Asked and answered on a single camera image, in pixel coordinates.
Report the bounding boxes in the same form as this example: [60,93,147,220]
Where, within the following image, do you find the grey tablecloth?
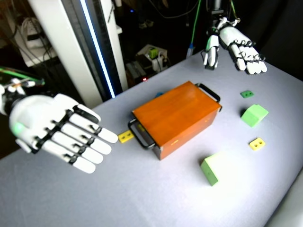
[0,48,303,227]

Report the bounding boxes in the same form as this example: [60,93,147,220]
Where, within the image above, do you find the light green cuboid block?
[200,152,229,187]

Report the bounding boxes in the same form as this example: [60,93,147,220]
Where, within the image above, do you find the green hanging cable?
[186,0,202,59]

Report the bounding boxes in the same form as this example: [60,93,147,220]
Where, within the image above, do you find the white column with blue light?
[27,0,129,103]

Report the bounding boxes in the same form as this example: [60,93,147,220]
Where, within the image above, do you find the orange wooden box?
[127,81,223,154]

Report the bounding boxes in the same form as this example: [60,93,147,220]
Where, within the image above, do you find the white power strip, green plug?
[136,44,169,72]

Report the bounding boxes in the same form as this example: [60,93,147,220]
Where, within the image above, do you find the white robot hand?
[201,26,268,75]
[9,93,118,175]

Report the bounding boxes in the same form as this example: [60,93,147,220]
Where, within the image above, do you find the white device with cables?
[20,17,49,49]

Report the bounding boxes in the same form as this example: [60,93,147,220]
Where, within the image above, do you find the black device with red light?
[125,61,150,84]

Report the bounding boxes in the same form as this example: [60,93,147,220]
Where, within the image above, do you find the light green house-shaped block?
[241,104,269,128]

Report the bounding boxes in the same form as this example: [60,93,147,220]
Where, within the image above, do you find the yellow flat two-hole block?
[249,137,266,152]
[118,130,134,144]

